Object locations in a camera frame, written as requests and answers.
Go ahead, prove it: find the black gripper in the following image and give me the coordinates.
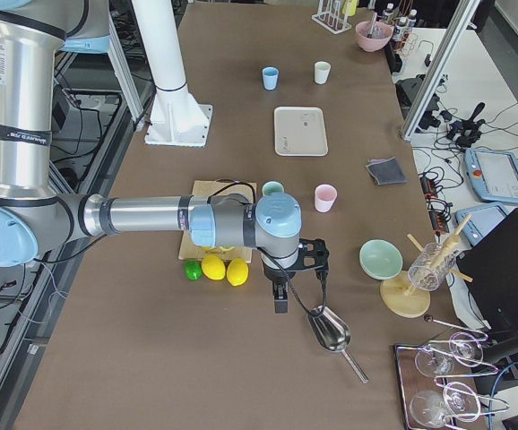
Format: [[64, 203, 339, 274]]
[[262, 254, 295, 313]]

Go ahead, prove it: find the mint green cup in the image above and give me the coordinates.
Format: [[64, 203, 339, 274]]
[[262, 181, 285, 197]]

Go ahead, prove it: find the pink cup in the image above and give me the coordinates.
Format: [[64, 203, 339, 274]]
[[315, 184, 338, 213]]

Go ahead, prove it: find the light blue cup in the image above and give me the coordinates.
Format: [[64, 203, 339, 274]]
[[262, 66, 279, 90]]

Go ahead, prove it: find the cream white cup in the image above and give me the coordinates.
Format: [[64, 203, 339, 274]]
[[314, 61, 331, 85]]

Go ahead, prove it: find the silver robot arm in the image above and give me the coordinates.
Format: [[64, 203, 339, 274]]
[[0, 1, 301, 314]]

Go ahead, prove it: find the cream plastic tray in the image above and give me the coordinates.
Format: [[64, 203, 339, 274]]
[[273, 107, 328, 157]]

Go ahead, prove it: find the yellow lemon right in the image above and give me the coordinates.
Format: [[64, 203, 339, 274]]
[[226, 258, 249, 287]]

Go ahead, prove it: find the yellow lemon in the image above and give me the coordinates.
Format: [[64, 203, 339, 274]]
[[201, 254, 226, 280], [226, 258, 249, 287]]

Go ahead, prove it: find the steel scoop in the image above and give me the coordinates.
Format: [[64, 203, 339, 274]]
[[307, 305, 369, 383]]

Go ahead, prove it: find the yellow lemon left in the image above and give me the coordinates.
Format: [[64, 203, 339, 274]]
[[201, 254, 226, 280]]

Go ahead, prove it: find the green lime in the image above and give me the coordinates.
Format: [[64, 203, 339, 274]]
[[183, 260, 203, 280]]

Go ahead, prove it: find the mint green bowl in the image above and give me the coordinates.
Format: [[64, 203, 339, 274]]
[[359, 239, 403, 280]]

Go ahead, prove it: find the wooden mug tree stand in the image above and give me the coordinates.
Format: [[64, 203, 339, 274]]
[[380, 215, 473, 318]]

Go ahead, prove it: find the wooden cutting board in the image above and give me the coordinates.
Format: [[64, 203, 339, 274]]
[[177, 179, 254, 263]]

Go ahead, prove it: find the clear glass mug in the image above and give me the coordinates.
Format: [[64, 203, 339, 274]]
[[408, 243, 458, 291]]

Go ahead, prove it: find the grey folded cloth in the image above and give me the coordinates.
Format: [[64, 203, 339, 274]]
[[366, 157, 407, 186]]

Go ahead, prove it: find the wine glass lower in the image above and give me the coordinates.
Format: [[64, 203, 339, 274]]
[[410, 382, 481, 429]]

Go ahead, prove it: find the wine glass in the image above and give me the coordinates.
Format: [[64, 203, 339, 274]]
[[410, 382, 481, 429], [415, 331, 483, 377]]

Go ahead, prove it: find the wine glass upper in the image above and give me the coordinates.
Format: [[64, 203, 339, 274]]
[[415, 331, 483, 377]]

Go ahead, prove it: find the black laptop monitor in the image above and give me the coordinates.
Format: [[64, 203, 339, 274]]
[[458, 209, 518, 331]]

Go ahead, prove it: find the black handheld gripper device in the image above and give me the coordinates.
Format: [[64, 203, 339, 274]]
[[446, 102, 486, 151]]

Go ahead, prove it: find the blue teach pendant tablet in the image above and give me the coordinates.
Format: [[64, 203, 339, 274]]
[[464, 148, 518, 205]]

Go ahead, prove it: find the steel muddler in bowl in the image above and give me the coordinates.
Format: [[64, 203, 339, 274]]
[[367, 13, 377, 39]]

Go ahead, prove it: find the pink bowl with ice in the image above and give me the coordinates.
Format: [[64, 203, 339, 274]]
[[355, 21, 393, 53]]

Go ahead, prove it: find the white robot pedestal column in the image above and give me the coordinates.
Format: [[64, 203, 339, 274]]
[[133, 0, 212, 148]]

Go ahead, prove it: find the white wire cup rack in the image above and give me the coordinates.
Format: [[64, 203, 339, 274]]
[[311, 0, 358, 35]]

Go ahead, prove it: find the aluminium frame post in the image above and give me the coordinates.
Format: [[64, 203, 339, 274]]
[[401, 0, 480, 142]]

